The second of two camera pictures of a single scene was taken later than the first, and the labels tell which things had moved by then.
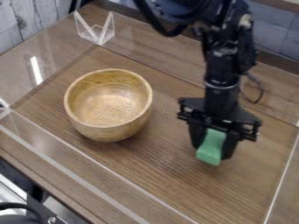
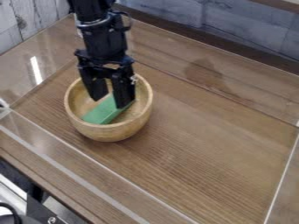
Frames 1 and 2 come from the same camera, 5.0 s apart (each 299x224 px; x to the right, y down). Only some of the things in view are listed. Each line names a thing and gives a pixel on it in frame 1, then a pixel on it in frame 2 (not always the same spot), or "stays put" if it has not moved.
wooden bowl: (107, 104) stays put
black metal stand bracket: (35, 199) stays put
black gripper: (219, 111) → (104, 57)
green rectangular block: (210, 150) → (104, 110)
